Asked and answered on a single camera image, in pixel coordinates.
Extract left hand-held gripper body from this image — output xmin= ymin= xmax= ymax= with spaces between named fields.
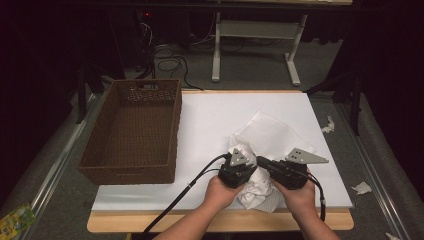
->
xmin=217 ymin=147 xmax=258 ymax=190

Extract black floor cables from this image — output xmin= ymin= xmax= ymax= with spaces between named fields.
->
xmin=134 ymin=21 xmax=204 ymax=92

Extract person's left hand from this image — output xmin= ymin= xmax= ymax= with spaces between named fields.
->
xmin=202 ymin=174 xmax=247 ymax=215

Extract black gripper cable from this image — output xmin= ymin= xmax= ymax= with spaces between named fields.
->
xmin=142 ymin=153 xmax=232 ymax=235
xmin=305 ymin=173 xmax=327 ymax=223

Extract black metal stand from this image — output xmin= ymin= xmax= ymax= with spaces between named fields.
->
xmin=304 ymin=71 xmax=365 ymax=137
xmin=75 ymin=64 xmax=105 ymax=125

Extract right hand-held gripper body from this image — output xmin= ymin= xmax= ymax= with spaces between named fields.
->
xmin=265 ymin=147 xmax=330 ymax=191

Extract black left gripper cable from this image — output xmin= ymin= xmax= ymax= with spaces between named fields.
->
xmin=142 ymin=153 xmax=232 ymax=235

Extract green printed packet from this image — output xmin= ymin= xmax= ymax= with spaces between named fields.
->
xmin=0 ymin=201 xmax=37 ymax=239

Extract white foam board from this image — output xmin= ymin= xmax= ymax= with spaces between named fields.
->
xmin=91 ymin=90 xmax=354 ymax=212

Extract person's right hand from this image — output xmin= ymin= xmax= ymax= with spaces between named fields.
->
xmin=272 ymin=168 xmax=317 ymax=219

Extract white metal desk frame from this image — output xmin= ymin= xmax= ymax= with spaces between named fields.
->
xmin=211 ymin=11 xmax=310 ymax=88

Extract brown wicker basket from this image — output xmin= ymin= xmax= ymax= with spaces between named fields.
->
xmin=77 ymin=78 xmax=183 ymax=186

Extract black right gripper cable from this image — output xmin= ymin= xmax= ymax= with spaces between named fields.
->
xmin=305 ymin=173 xmax=327 ymax=223

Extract aluminium floor rail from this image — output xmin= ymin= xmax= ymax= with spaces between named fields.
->
xmin=333 ymin=99 xmax=409 ymax=240
xmin=13 ymin=91 xmax=108 ymax=240

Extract white cloth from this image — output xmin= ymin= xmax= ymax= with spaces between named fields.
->
xmin=227 ymin=139 xmax=284 ymax=211

